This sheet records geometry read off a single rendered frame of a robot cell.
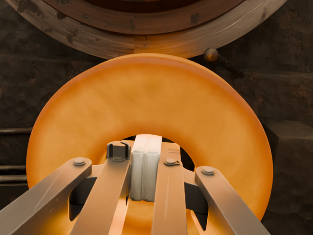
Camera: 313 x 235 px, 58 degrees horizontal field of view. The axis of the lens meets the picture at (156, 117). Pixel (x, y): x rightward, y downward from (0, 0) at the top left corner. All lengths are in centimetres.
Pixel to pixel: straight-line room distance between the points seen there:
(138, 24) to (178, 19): 5
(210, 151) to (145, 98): 5
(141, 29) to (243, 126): 22
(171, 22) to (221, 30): 7
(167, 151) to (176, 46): 22
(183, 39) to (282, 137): 18
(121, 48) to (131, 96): 22
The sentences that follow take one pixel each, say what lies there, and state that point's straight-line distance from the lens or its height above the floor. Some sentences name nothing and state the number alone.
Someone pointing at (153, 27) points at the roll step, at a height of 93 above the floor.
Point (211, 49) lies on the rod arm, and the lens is 28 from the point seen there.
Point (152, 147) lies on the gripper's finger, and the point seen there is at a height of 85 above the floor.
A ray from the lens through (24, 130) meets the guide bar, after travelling 54.
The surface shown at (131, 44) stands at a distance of 37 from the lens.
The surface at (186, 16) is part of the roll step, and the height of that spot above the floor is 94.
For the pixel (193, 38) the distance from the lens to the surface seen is 37.
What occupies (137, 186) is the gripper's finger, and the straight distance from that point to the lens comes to 16.
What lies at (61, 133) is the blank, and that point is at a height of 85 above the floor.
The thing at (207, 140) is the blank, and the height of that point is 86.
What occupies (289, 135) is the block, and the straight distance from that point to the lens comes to 42.
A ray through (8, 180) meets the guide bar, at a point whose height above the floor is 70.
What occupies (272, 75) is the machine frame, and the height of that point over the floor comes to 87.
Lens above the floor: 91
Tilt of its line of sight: 15 degrees down
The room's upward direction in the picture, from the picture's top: 4 degrees clockwise
